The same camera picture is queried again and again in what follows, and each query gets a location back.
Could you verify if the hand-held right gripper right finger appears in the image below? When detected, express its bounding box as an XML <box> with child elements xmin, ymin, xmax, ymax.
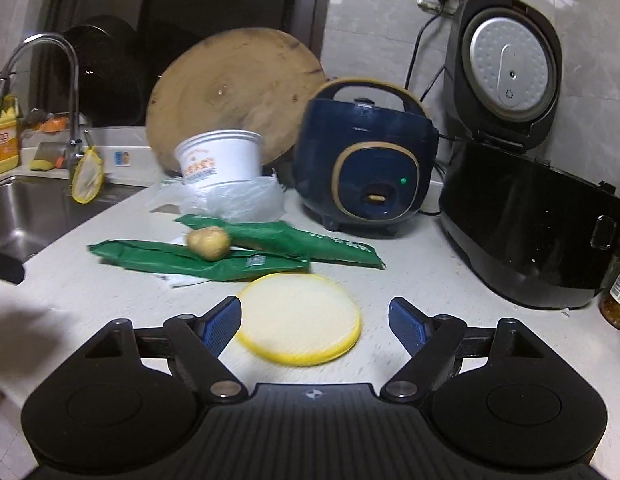
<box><xmin>380</xmin><ymin>296</ymin><xmax>541</xmax><ymax>403</ymax></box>

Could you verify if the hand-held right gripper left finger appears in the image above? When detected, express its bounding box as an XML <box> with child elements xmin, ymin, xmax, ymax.
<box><xmin>82</xmin><ymin>296</ymin><xmax>248</xmax><ymax>403</ymax></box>

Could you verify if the ginger root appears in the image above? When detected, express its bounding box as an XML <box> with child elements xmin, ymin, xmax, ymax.
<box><xmin>186</xmin><ymin>226</ymin><xmax>232</xmax><ymax>261</ymax></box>

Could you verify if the green snack packet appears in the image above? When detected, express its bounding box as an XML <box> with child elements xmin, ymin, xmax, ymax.
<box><xmin>175</xmin><ymin>214</ymin><xmax>387</xmax><ymax>270</ymax></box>
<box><xmin>86</xmin><ymin>239</ymin><xmax>311</xmax><ymax>283</ymax></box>

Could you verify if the yellow-rimmed round scrubber pad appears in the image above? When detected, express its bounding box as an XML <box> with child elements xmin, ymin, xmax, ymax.
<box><xmin>233</xmin><ymin>274</ymin><xmax>363</xmax><ymax>367</ymax></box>

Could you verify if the clear plastic bag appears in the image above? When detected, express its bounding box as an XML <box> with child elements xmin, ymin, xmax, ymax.
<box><xmin>146</xmin><ymin>175</ymin><xmax>285</xmax><ymax>223</ymax></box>

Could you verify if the black rice cooker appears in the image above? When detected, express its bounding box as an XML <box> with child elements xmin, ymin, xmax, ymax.
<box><xmin>438</xmin><ymin>0</ymin><xmax>618</xmax><ymax>310</ymax></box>

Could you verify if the navy blue rice cooker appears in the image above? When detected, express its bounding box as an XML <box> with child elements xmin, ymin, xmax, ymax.
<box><xmin>291</xmin><ymin>77</ymin><xmax>441</xmax><ymax>236</ymax></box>

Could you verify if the glass jar of pickles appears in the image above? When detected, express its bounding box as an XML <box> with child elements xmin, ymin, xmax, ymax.
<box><xmin>597</xmin><ymin>255</ymin><xmax>620</xmax><ymax>332</ymax></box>

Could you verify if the stainless steel sink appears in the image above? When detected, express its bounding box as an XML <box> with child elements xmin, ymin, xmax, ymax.
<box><xmin>0</xmin><ymin>175</ymin><xmax>145</xmax><ymax>266</ymax></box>

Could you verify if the round wooden cutting board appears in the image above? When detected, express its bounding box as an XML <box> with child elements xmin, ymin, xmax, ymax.
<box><xmin>146</xmin><ymin>26</ymin><xmax>327</xmax><ymax>171</ymax></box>

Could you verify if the black wok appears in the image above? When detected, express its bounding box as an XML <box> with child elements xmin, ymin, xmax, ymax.
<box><xmin>60</xmin><ymin>15</ymin><xmax>145</xmax><ymax>128</ymax></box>

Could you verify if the steel kitchen faucet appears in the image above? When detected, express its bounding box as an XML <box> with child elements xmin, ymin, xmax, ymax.
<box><xmin>0</xmin><ymin>33</ymin><xmax>88</xmax><ymax>181</ymax></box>

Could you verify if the yellow dish soap bottle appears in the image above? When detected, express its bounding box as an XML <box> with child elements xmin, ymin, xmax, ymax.
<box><xmin>0</xmin><ymin>95</ymin><xmax>21</xmax><ymax>177</ymax></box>

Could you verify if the black power cable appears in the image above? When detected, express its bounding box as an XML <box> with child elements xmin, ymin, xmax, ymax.
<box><xmin>412</xmin><ymin>0</ymin><xmax>448</xmax><ymax>101</ymax></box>

